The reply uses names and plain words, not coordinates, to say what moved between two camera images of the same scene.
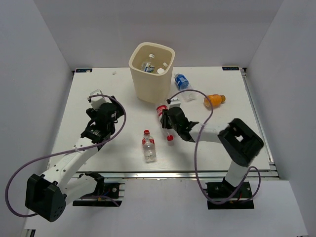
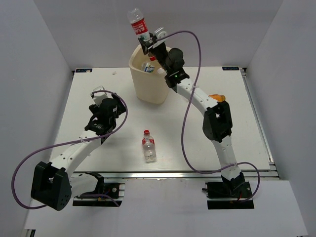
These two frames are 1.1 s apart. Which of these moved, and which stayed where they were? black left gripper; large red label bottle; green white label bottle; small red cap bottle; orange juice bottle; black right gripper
Moved: large red label bottle; black right gripper
Stayed: orange juice bottle; green white label bottle; black left gripper; small red cap bottle
